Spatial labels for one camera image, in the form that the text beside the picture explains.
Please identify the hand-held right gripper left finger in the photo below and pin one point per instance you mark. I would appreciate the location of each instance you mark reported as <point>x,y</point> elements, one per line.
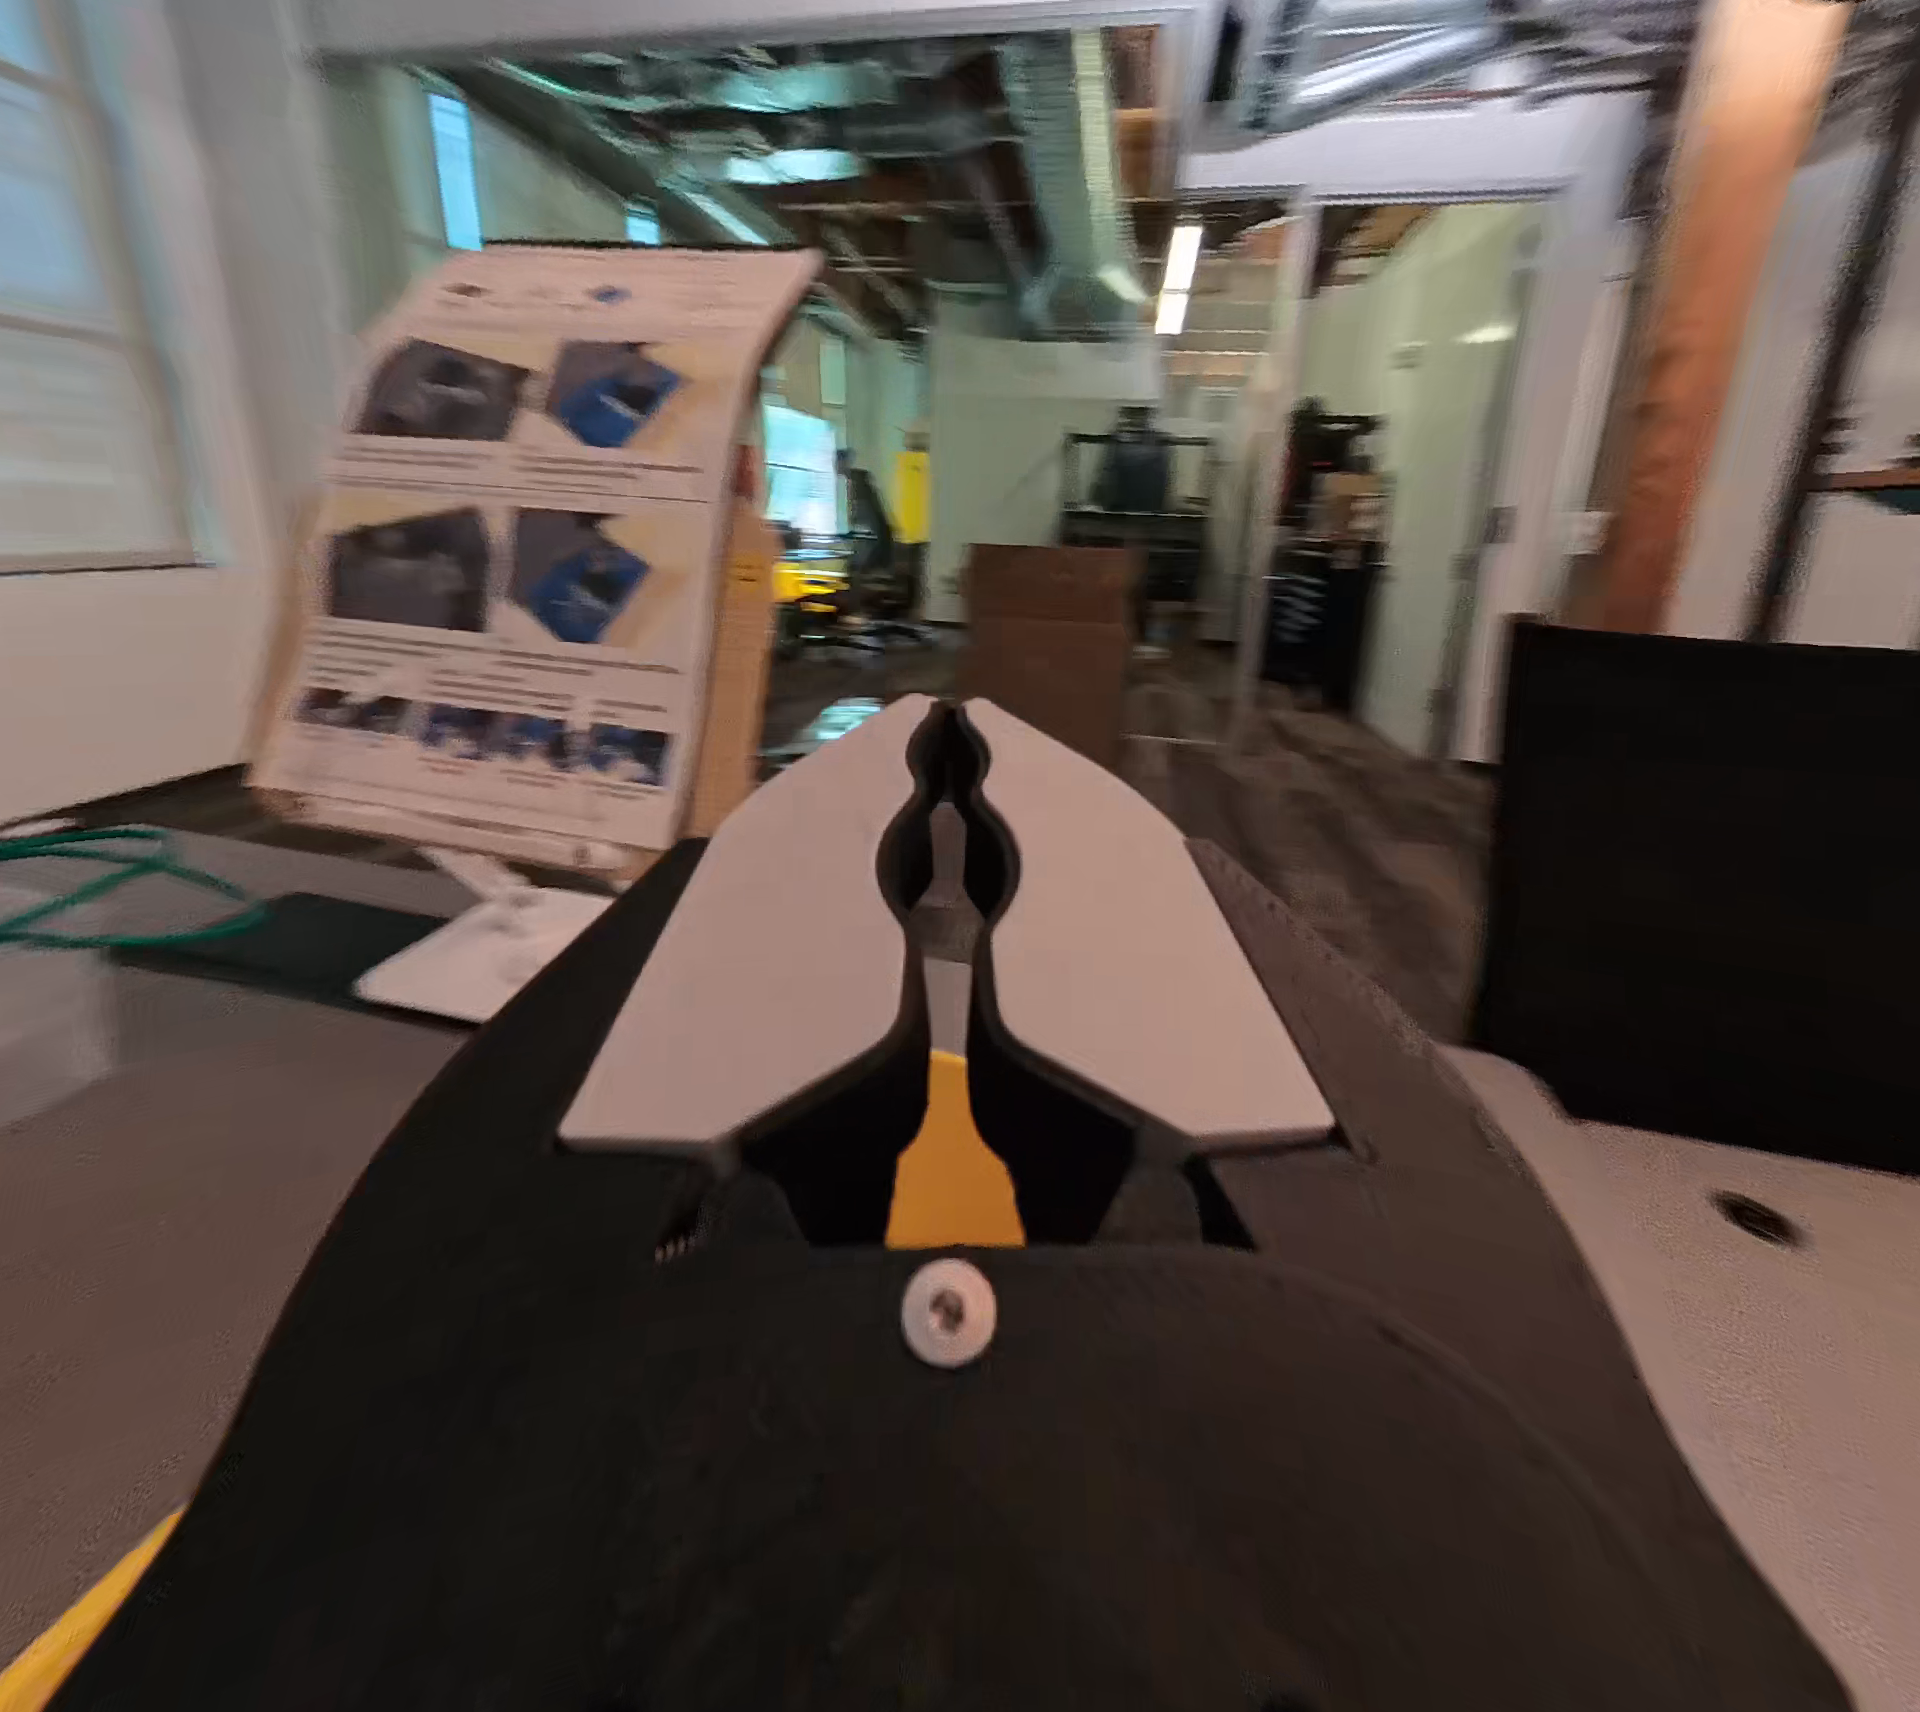
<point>750,963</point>

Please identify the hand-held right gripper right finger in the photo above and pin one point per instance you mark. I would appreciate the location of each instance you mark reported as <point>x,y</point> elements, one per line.
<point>1154,977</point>

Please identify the yellow plastic bin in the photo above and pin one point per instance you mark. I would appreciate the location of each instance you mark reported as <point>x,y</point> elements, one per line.
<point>953,1173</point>

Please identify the white stand base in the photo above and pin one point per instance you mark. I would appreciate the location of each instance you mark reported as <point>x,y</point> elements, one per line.
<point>480,947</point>

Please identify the brown cardboard box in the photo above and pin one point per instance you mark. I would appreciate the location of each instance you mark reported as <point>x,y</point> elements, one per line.
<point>1050,647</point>

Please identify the instruction poster board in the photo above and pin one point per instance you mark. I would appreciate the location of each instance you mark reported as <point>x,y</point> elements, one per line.
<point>524,543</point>

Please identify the black panel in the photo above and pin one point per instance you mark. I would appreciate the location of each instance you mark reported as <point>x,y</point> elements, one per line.
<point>1694,873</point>

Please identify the ceiling light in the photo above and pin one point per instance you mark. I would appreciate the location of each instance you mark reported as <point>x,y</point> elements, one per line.
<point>1179,272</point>

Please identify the glass window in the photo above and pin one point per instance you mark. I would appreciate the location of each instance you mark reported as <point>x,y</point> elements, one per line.
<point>74,316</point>

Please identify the wooden post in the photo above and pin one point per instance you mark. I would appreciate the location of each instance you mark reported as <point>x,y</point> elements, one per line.
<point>1694,316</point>

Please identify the silver air duct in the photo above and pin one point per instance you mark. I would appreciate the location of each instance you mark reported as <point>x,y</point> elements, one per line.
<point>1394,17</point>

